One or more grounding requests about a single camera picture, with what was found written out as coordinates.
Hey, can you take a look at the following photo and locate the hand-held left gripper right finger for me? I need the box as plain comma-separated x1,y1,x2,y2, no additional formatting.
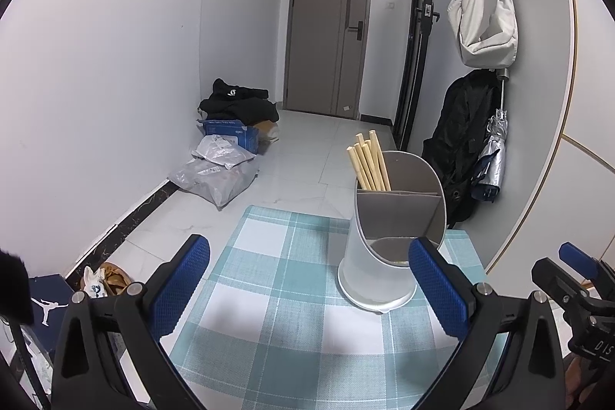
408,236,570,410

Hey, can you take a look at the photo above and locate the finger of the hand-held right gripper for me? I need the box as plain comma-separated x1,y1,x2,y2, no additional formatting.
558,243,615,290
531,257,594,319

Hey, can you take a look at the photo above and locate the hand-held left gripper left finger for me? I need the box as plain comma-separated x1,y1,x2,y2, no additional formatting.
50,234,212,410

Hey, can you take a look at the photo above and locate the white utensil holder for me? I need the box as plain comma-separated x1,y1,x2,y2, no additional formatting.
337,151,449,314

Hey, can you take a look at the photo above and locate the bundle of wooden chopsticks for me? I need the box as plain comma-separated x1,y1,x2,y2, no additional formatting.
347,129,392,192

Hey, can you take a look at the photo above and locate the person's right hand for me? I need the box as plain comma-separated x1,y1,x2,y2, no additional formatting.
566,357,594,406

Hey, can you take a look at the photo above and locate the brown suede shoe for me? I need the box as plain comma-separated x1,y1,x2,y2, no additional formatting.
98,261,133,295

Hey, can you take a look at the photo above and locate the white printed plastic bag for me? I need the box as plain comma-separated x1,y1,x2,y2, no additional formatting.
83,265,109,298

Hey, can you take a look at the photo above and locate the teal plaid placemat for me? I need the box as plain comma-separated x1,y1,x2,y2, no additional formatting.
156,204,486,410

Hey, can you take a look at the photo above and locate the large grey parcel bag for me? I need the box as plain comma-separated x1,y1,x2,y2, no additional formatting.
168,160,260,211

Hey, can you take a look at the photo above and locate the silver folded umbrella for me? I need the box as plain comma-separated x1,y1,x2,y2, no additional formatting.
471,71,511,202

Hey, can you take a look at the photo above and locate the dark blue shoe box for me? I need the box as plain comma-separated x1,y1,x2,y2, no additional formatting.
19,274,73,360

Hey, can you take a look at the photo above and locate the small grey parcel bag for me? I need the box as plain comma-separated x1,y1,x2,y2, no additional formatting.
192,134,255,168

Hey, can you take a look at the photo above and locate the black jacket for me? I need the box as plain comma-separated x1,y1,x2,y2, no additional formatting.
422,69,505,228

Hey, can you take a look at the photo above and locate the blue cardboard box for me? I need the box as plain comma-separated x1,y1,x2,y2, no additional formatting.
202,118,260,154

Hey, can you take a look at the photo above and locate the brown cardboard box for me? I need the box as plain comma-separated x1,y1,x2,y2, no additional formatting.
257,119,280,142

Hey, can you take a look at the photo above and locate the black clothing pile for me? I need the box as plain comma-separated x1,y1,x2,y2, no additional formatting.
199,78,280,125

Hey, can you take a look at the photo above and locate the black framed glass door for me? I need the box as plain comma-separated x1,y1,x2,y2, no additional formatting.
391,0,440,151

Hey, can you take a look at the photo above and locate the brown door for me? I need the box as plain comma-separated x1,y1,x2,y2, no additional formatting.
283,0,374,120

